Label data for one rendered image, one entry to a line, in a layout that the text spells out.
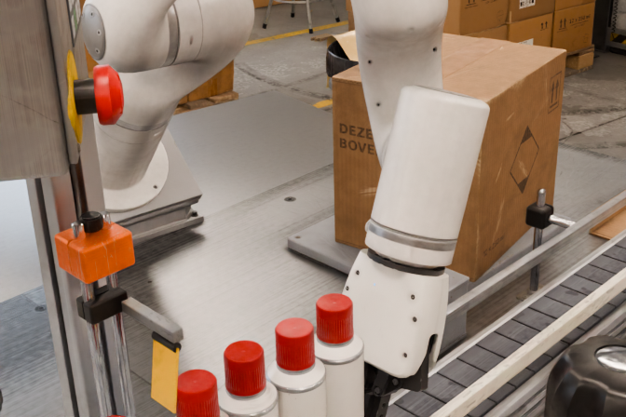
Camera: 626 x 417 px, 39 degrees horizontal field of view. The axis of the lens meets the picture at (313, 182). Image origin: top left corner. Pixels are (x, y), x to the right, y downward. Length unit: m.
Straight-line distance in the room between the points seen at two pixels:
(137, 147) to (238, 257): 0.23
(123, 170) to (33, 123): 0.86
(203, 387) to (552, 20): 4.39
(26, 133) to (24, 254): 0.96
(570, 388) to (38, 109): 0.36
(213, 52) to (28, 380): 0.48
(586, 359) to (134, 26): 0.72
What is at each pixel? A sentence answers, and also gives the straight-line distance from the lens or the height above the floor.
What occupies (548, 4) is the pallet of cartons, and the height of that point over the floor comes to 0.45.
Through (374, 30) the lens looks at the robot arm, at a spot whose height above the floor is 1.30.
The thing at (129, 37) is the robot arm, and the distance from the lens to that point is 1.12.
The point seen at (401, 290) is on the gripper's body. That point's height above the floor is 1.08.
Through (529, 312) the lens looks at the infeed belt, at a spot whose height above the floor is 0.88.
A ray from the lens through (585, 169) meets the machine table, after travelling 1.76.
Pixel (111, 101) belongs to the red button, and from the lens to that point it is 0.57.
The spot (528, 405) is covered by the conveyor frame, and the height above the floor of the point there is 0.86.
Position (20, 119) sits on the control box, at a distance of 0.56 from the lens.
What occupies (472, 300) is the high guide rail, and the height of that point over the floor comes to 0.96.
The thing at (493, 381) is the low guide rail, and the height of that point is 0.91.
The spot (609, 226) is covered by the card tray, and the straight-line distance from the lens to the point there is 1.54.
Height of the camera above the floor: 1.50
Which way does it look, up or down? 24 degrees down
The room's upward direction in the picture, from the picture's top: 2 degrees counter-clockwise
